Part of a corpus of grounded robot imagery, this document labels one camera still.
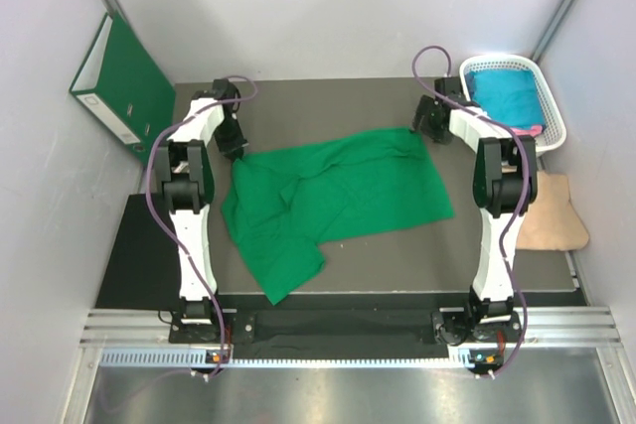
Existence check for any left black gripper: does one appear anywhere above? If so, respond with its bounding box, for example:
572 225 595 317
213 117 246 162

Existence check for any green t shirt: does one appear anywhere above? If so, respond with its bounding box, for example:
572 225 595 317
221 128 454 305

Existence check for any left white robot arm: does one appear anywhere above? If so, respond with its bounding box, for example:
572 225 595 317
146 76 247 345

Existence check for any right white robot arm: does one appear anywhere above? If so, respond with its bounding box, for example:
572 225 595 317
411 76 538 346

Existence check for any blue folded t shirt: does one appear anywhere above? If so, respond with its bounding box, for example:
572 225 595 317
465 69 546 128

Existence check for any pink folded t shirt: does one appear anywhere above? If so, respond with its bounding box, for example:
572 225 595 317
512 124 544 137

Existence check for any white plastic basket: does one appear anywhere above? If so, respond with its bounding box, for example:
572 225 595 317
459 53 566 155

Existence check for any beige folded t shirt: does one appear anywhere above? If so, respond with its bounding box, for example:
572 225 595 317
516 171 589 251

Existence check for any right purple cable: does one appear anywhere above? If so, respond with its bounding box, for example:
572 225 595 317
412 46 533 379

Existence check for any green ring binder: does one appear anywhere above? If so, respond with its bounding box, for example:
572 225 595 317
69 14 176 164

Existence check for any aluminium frame rail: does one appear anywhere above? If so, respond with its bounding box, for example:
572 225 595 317
80 307 620 348

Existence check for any white slotted cable duct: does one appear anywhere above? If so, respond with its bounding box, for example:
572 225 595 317
98 347 506 368

